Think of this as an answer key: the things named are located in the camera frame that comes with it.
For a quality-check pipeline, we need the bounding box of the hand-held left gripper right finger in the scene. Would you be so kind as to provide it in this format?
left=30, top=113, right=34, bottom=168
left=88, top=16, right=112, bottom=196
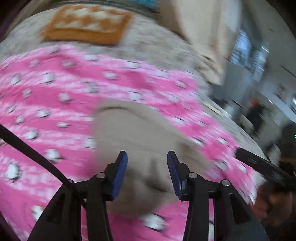
left=167, top=150, right=271, bottom=241

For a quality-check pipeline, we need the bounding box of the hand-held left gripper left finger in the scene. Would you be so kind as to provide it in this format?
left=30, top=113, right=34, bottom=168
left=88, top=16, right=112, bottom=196
left=27, top=150, right=128, bottom=241

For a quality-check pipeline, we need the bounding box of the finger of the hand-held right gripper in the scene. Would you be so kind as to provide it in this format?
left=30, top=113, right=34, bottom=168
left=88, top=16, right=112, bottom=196
left=234, top=148, right=263, bottom=169

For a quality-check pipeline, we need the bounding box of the tan zip jacket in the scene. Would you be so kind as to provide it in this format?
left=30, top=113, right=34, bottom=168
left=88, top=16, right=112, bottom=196
left=91, top=99, right=219, bottom=217

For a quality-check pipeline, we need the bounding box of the person's right hand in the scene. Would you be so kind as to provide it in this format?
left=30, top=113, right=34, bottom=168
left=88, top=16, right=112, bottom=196
left=251, top=182, right=296, bottom=227

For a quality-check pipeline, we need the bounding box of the pink penguin print blanket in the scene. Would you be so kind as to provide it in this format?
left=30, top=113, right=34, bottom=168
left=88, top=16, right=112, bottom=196
left=0, top=44, right=259, bottom=241

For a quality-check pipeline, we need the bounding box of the window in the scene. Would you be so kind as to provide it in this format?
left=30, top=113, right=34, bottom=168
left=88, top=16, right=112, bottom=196
left=230, top=28, right=270, bottom=78

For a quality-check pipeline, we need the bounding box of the beige cloth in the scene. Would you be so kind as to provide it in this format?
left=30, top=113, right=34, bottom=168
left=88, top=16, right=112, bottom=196
left=159, top=0, right=242, bottom=87

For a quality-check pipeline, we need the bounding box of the speckled beige bedsheet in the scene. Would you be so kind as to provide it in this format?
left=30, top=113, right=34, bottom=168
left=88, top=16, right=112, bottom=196
left=0, top=6, right=281, bottom=176

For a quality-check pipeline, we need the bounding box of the orange checkered cloth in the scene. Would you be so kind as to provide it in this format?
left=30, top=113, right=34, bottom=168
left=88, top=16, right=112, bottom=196
left=40, top=4, right=135, bottom=46

